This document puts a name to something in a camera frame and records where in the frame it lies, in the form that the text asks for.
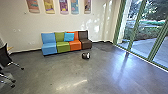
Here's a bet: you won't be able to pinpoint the grey plastic bag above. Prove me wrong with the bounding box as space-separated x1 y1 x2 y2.
81 52 92 60

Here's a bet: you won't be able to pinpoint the salmon wall poster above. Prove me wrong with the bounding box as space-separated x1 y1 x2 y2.
26 0 41 14

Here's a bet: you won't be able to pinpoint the brown sofa seat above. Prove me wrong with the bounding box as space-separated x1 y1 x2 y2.
77 30 93 51

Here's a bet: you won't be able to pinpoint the yellow wall poster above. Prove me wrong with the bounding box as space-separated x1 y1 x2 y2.
43 0 56 15

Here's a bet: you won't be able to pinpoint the green sofa seat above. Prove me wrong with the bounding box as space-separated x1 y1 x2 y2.
54 31 72 54

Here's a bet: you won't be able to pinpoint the light blue cushion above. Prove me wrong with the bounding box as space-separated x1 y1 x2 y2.
63 32 75 43

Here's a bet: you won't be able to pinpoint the green hedge outdoors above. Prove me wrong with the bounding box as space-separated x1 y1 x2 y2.
124 19 168 42

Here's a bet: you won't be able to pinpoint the round wooden table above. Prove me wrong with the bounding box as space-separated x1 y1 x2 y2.
7 46 14 52

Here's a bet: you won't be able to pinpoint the orange sofa seat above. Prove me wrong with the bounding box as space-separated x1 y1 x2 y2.
66 31 83 52

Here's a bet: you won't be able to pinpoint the pink wall poster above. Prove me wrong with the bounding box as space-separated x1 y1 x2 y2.
83 0 92 15

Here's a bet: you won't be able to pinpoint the blue sofa seat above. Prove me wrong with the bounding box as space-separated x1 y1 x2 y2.
40 32 58 56

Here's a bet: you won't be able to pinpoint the light blue wall poster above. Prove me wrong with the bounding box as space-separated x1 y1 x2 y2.
70 0 80 15

